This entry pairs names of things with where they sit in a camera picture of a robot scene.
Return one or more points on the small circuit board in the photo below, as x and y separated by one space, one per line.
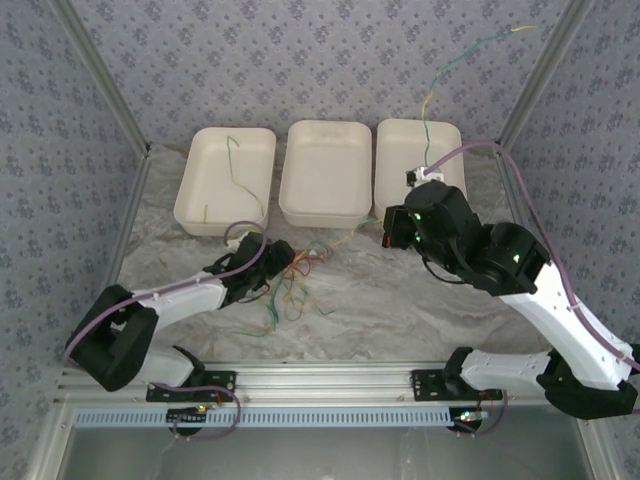
190 415
470 417

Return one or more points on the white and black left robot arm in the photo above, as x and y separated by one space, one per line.
185 297

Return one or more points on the small white scrap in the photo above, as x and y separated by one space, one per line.
313 250

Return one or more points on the aluminium side rail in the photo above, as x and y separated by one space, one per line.
520 225
120 250

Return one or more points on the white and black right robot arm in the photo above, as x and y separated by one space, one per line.
565 325

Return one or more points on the grey metal panel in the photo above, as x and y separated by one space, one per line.
325 455

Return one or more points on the aluminium frame post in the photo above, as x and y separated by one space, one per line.
545 70
100 75

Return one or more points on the cream plastic tray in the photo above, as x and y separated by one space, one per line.
325 170
220 165
400 150

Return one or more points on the long aluminium base rail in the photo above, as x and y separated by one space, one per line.
325 382

